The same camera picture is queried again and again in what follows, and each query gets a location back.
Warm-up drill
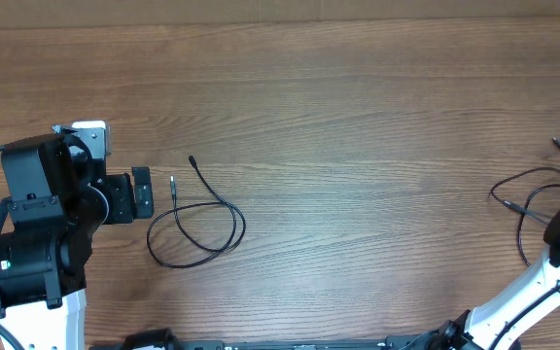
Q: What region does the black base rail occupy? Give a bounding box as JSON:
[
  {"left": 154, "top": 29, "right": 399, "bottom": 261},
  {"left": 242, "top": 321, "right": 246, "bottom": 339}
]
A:
[{"left": 89, "top": 329, "right": 480, "bottom": 350}]

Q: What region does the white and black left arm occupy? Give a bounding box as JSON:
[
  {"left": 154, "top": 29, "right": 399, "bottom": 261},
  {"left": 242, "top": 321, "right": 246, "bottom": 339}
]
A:
[{"left": 0, "top": 134, "right": 154, "bottom": 349}]

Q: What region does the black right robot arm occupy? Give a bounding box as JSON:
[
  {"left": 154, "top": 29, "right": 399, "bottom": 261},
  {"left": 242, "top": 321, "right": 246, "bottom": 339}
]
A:
[{"left": 428, "top": 210, "right": 560, "bottom": 350}]

